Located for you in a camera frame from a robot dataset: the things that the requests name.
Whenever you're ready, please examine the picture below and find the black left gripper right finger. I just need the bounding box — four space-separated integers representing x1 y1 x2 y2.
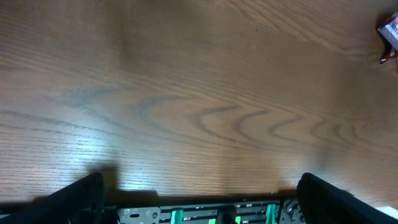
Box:
297 172 397 224

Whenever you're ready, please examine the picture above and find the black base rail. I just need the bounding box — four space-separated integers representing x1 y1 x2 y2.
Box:
102 198 305 224

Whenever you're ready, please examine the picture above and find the red purple snack bag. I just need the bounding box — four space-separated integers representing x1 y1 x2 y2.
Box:
376 11 397 64

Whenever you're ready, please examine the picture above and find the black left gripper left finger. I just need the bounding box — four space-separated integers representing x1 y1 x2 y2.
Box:
1 172 105 224

